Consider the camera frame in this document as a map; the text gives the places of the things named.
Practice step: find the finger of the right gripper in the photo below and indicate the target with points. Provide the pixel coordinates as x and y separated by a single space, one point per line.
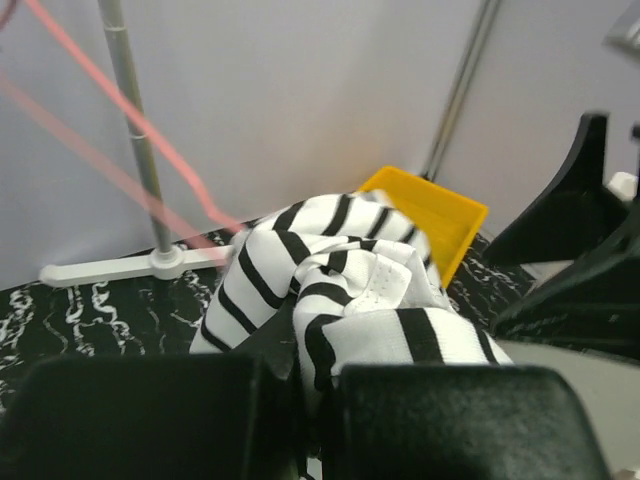
593 302
573 214

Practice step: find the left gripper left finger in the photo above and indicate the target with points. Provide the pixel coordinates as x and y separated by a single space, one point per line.
149 417

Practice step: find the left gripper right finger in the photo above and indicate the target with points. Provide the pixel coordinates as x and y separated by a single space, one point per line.
457 422

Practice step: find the striped black white tank top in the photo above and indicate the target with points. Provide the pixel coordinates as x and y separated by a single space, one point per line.
363 286

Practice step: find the yellow plastic tray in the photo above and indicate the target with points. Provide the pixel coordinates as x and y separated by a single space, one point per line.
449 219

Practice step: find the grey metal clothes rack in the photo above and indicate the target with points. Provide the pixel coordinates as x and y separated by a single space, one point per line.
166 261

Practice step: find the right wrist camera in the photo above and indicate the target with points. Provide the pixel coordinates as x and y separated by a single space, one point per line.
623 36

